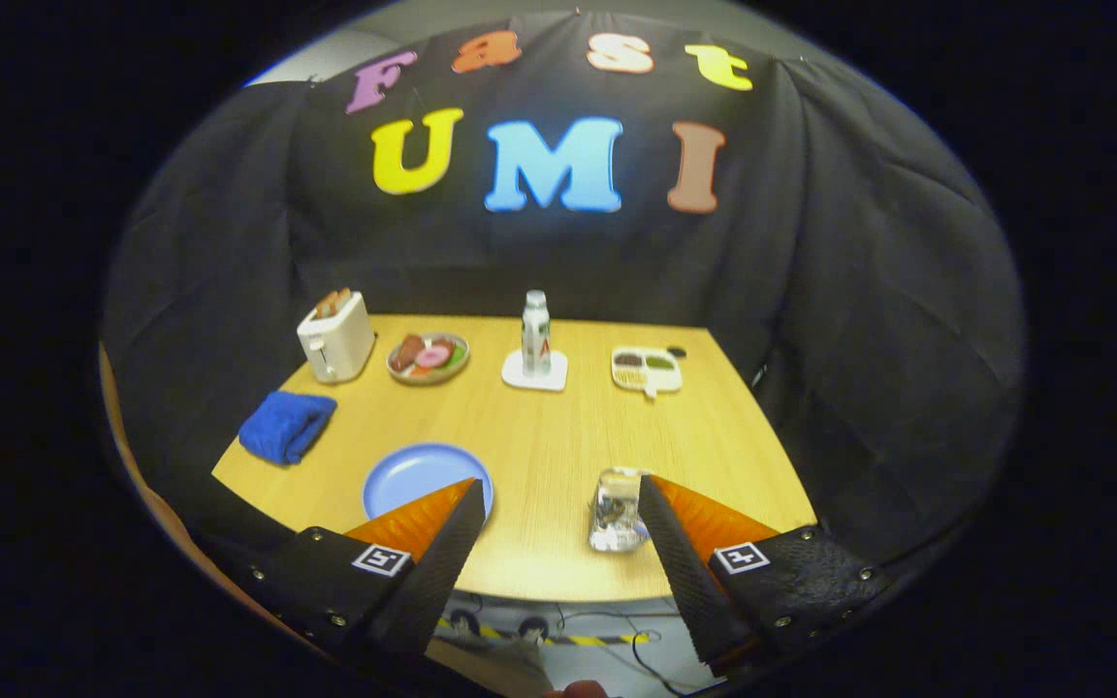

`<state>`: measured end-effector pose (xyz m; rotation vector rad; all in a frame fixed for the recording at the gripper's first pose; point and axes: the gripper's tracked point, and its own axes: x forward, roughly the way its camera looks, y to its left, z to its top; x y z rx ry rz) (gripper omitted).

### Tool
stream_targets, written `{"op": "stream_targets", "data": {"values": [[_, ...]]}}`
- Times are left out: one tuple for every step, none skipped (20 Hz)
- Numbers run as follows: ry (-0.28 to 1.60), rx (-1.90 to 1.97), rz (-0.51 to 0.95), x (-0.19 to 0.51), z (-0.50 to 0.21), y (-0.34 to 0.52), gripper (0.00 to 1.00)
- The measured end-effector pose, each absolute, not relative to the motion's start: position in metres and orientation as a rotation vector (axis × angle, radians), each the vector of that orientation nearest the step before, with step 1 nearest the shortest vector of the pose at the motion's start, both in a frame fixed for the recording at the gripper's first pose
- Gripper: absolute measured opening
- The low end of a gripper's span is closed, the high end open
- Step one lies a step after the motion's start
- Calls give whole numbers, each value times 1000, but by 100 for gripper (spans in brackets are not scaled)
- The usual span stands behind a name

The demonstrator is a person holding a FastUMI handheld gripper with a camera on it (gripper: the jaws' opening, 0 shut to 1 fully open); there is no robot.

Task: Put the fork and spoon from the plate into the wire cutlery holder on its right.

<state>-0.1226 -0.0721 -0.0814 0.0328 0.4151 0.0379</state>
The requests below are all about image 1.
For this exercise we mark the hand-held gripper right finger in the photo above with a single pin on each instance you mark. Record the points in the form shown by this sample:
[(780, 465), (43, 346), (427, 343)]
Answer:
[(689, 582)]

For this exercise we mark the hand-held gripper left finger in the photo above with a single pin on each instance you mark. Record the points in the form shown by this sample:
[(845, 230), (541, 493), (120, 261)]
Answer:
[(442, 572)]

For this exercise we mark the blue round plate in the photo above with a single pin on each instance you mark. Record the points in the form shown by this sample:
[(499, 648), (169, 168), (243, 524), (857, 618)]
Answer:
[(413, 480)]

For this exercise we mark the oval plate of food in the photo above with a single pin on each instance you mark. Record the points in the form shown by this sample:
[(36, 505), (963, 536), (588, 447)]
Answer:
[(428, 373)]

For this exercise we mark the white square coaster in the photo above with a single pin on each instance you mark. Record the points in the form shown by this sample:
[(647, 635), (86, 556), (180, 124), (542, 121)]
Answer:
[(520, 376)]

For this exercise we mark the white divided snack dish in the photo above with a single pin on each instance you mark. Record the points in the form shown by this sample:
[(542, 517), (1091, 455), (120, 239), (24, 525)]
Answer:
[(646, 373)]

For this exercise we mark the blue folded cloth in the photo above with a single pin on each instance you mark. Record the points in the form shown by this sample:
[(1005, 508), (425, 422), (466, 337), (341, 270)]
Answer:
[(285, 427)]

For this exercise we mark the pink ham slice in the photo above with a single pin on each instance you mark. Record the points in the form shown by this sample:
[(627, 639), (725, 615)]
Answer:
[(432, 357)]

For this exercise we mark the green lettuce leaf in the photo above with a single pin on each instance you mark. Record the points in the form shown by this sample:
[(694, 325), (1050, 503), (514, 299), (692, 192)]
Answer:
[(459, 356)]

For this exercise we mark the brown meat piece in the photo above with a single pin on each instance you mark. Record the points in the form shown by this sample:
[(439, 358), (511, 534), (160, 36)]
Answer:
[(407, 352)]

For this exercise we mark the white toaster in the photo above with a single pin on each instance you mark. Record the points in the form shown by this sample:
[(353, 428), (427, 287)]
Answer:
[(337, 344)]

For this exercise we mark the clear bottle with label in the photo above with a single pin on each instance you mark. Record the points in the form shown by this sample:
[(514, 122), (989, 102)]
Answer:
[(536, 334)]

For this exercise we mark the brown toast slice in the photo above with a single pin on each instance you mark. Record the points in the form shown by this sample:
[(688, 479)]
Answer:
[(325, 304), (340, 300)]

